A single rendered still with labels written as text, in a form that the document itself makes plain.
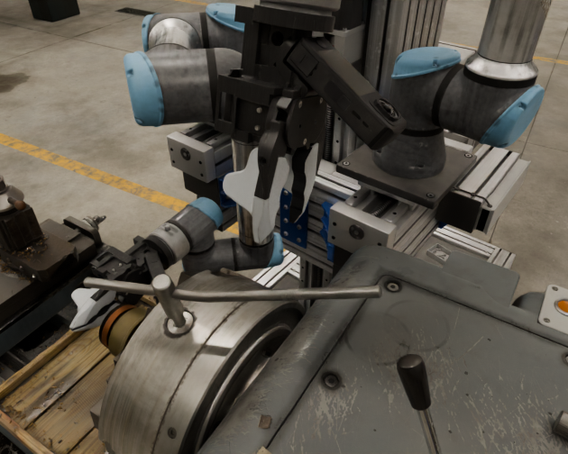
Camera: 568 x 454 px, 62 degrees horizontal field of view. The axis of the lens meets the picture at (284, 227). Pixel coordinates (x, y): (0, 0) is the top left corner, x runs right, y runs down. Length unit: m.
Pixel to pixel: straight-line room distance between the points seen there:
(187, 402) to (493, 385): 0.33
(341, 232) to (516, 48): 0.45
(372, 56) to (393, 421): 0.87
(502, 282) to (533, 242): 2.26
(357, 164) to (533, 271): 1.83
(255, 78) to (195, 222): 0.53
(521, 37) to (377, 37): 0.40
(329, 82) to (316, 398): 0.30
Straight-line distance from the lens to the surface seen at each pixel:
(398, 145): 0.98
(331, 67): 0.42
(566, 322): 0.65
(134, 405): 0.61
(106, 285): 0.58
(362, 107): 0.40
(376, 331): 0.56
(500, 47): 0.86
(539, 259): 2.82
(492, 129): 0.88
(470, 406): 0.53
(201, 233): 0.96
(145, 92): 0.78
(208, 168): 1.19
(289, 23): 0.42
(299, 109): 0.43
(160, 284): 0.53
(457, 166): 1.07
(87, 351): 1.08
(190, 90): 0.77
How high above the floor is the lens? 1.69
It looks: 39 degrees down
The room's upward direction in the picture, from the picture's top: straight up
